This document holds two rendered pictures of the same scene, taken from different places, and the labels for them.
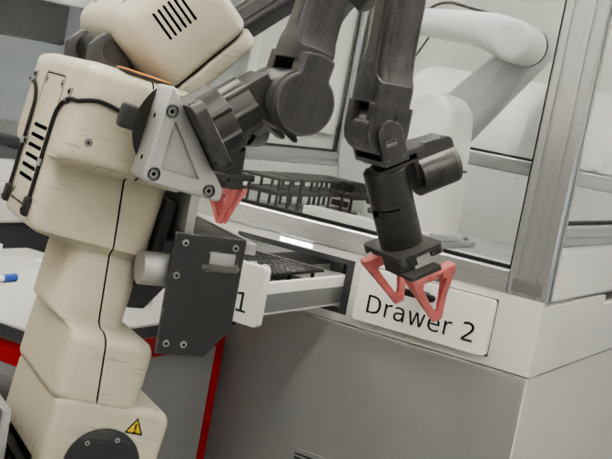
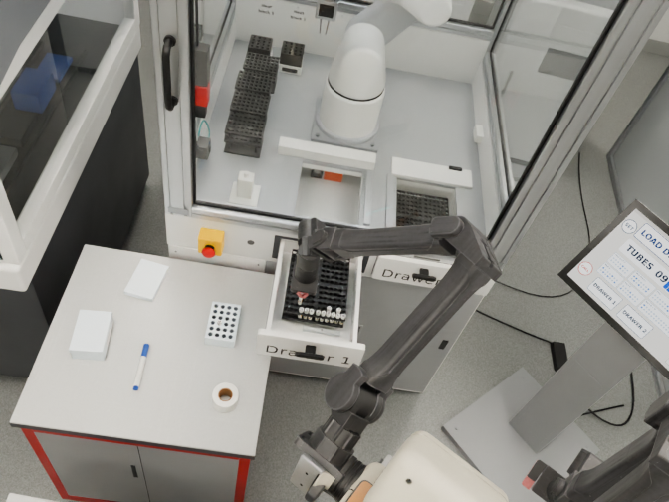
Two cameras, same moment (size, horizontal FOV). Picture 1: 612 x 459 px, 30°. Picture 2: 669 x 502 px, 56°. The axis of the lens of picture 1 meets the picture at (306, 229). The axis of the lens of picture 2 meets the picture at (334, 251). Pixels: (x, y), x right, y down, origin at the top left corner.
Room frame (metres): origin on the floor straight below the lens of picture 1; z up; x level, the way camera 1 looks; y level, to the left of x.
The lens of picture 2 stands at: (1.40, 0.69, 2.37)
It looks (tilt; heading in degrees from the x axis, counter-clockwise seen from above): 51 degrees down; 323
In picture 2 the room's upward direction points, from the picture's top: 15 degrees clockwise
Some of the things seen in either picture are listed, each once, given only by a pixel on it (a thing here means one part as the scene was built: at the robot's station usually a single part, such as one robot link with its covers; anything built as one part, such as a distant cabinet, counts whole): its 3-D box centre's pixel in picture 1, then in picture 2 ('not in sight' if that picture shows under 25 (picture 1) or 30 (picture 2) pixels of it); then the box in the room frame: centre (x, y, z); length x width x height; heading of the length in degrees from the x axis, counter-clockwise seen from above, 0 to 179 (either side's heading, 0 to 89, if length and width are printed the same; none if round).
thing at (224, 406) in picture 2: not in sight; (225, 397); (2.07, 0.42, 0.78); 0.07 x 0.07 x 0.04
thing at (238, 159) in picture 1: (229, 163); (306, 270); (2.20, 0.17, 1.09); 0.10 x 0.07 x 0.07; 150
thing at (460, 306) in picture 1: (423, 309); (421, 273); (2.21, -0.25, 0.87); 0.29 x 0.02 x 0.11; 61
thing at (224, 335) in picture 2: not in sight; (223, 324); (2.29, 0.35, 0.78); 0.12 x 0.08 x 0.04; 152
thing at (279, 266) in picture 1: (257, 276); (316, 289); (2.27, 0.08, 0.87); 0.22 x 0.18 x 0.06; 151
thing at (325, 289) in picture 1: (259, 279); (317, 288); (2.27, 0.07, 0.86); 0.40 x 0.26 x 0.06; 151
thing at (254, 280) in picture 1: (199, 279); (310, 349); (2.09, 0.18, 0.87); 0.29 x 0.02 x 0.11; 61
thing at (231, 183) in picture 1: (221, 199); not in sight; (2.20, 0.17, 1.02); 0.07 x 0.07 x 0.09; 59
